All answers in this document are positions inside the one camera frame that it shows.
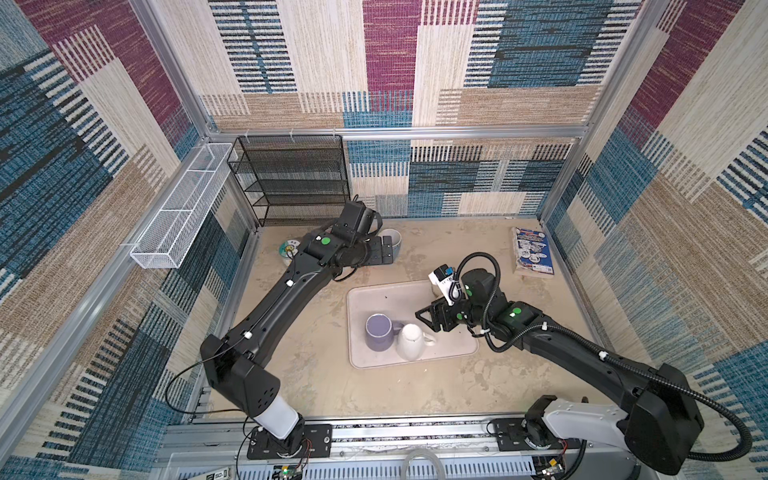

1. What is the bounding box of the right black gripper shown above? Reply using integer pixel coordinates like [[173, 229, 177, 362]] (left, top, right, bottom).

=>
[[415, 291, 489, 333]]

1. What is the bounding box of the blue mug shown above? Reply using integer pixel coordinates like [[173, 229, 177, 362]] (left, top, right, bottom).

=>
[[380, 228, 402, 259]]

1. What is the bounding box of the white mug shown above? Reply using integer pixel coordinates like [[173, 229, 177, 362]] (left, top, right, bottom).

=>
[[396, 323, 437, 362]]

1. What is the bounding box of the purple mug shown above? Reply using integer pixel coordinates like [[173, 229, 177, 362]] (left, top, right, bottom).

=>
[[365, 314, 404, 352]]

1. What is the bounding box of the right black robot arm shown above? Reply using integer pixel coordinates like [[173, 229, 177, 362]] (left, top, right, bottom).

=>
[[415, 265, 704, 475]]

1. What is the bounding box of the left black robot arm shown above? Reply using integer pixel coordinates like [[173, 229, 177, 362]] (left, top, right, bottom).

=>
[[200, 200, 383, 452]]

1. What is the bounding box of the white plastic tray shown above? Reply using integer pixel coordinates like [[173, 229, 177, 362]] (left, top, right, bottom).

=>
[[347, 280, 478, 369]]

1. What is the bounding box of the yellow green labelled can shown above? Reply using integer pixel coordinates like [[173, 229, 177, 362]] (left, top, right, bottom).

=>
[[278, 239, 300, 266]]

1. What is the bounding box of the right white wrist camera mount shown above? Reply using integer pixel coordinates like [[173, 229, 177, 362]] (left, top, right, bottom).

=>
[[428, 264, 462, 306]]

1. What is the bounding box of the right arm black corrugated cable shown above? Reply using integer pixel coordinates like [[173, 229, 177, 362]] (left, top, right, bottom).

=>
[[453, 251, 754, 480]]

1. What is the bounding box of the black wire shelf rack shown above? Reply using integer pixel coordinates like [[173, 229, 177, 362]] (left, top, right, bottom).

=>
[[228, 135, 351, 227]]

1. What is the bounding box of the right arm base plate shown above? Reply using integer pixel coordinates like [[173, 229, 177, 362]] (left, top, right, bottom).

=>
[[486, 416, 582, 452]]

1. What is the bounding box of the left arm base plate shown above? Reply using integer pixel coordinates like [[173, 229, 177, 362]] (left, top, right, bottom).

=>
[[246, 421, 333, 460]]

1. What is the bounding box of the white mesh wall basket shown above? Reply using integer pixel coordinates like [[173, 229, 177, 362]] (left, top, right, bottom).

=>
[[130, 143, 233, 269]]

